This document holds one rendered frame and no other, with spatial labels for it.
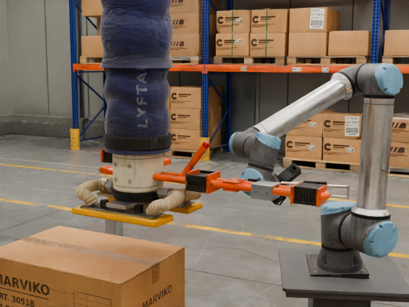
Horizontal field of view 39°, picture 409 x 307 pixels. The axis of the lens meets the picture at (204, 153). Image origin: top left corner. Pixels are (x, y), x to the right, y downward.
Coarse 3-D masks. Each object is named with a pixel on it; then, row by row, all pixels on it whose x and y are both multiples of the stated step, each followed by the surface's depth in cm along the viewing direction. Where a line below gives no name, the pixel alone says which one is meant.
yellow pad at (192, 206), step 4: (112, 200) 205; (148, 204) 197; (184, 204) 193; (188, 204) 194; (192, 204) 195; (196, 204) 195; (200, 204) 197; (172, 208) 193; (176, 208) 192; (180, 208) 191; (184, 208) 190; (188, 208) 190; (192, 208) 192; (196, 208) 194; (180, 212) 191; (184, 212) 190; (188, 212) 190
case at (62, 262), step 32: (0, 256) 198; (32, 256) 198; (64, 256) 198; (96, 256) 198; (128, 256) 199; (160, 256) 199; (0, 288) 200; (32, 288) 192; (64, 288) 186; (96, 288) 180; (128, 288) 178; (160, 288) 196
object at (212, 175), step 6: (186, 174) 178; (192, 174) 181; (198, 174) 182; (204, 174) 182; (210, 174) 176; (216, 174) 179; (186, 180) 178; (192, 180) 176; (198, 180) 175; (204, 180) 174; (210, 180) 176; (186, 186) 178; (192, 186) 176; (198, 186) 176; (204, 186) 175; (210, 186) 176; (204, 192) 175; (210, 192) 176
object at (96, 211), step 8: (104, 200) 187; (72, 208) 189; (80, 208) 189; (88, 208) 188; (96, 208) 187; (104, 208) 187; (112, 208) 187; (136, 208) 181; (96, 216) 185; (104, 216) 183; (112, 216) 181; (120, 216) 180; (128, 216) 179; (136, 216) 178; (144, 216) 178; (152, 216) 178; (160, 216) 180; (168, 216) 180; (136, 224) 177; (144, 224) 176; (152, 224) 174; (160, 224) 175
